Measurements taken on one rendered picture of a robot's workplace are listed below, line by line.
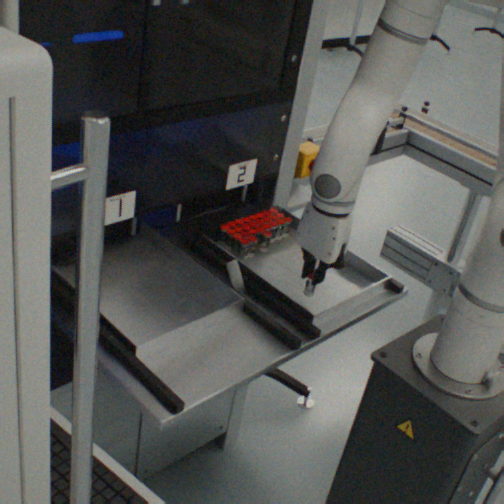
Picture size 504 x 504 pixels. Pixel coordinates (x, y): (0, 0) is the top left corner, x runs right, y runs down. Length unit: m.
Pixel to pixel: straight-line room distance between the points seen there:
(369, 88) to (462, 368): 0.55
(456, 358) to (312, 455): 1.08
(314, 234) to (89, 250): 0.75
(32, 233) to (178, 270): 0.91
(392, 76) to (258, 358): 0.55
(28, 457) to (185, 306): 0.69
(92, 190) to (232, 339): 0.74
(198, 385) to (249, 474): 1.07
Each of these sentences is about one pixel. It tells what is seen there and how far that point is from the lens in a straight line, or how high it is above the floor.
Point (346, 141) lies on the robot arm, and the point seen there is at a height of 1.29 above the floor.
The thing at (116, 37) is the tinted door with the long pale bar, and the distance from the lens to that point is 1.25.
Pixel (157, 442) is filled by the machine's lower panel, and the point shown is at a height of 0.23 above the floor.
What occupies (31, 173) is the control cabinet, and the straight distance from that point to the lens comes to 0.55.
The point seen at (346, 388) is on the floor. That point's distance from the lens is 2.62.
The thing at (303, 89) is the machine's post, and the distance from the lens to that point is 1.63.
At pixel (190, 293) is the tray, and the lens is 1.41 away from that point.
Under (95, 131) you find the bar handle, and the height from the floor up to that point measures 1.47.
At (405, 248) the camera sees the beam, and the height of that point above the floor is 0.52.
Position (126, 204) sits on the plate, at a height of 1.02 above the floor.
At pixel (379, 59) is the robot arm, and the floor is 1.41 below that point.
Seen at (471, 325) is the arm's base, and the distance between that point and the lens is 1.32.
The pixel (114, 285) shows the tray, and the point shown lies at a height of 0.88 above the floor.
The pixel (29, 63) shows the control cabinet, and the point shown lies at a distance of 0.52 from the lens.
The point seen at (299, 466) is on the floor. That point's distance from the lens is 2.31.
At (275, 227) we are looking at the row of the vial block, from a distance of 1.60.
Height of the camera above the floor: 1.71
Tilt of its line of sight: 32 degrees down
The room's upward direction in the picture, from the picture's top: 11 degrees clockwise
